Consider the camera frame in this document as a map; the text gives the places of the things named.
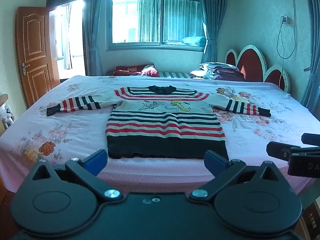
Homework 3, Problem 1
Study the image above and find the blue pleated curtain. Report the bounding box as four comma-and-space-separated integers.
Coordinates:
300, 0, 320, 108

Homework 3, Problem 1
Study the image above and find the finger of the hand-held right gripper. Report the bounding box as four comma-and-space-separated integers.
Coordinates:
266, 141, 302, 165
301, 133, 320, 147

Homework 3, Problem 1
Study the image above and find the bed with floral sheet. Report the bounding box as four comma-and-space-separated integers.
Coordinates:
0, 74, 320, 195

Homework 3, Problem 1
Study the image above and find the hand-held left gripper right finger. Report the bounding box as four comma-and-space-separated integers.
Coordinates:
189, 150, 285, 202

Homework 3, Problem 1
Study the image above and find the striped mattress cloth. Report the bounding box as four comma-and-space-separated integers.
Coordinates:
158, 71, 193, 79

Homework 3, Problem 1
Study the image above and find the striped cartoon sweater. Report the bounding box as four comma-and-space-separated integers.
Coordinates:
47, 85, 272, 160

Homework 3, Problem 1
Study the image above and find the sliding glass window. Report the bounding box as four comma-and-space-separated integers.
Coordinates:
106, 0, 209, 53

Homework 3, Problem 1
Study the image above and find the red scalloped headboard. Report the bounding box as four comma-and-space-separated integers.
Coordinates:
225, 45, 291, 95

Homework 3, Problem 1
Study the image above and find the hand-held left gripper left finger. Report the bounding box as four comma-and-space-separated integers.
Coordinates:
32, 149, 123, 203

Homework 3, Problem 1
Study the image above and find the pile of folded blankets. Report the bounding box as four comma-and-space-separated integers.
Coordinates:
189, 62, 246, 82

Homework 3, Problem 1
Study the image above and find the brown wooden door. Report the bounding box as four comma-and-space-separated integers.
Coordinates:
16, 6, 60, 108

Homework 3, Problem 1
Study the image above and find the blue window curtain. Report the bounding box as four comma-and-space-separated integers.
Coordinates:
198, 0, 230, 63
82, 0, 107, 76

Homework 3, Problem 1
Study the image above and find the hanging wall cable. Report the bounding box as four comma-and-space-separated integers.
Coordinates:
276, 0, 297, 87

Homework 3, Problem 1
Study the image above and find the dark red pillow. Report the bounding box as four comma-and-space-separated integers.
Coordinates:
112, 64, 160, 78

